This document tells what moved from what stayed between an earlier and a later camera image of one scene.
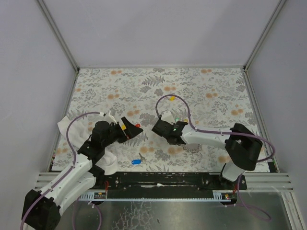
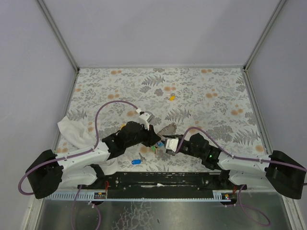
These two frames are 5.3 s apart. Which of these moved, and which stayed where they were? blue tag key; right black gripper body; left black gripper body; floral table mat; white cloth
Moved: left black gripper body; right black gripper body
Stayed: white cloth; floral table mat; blue tag key
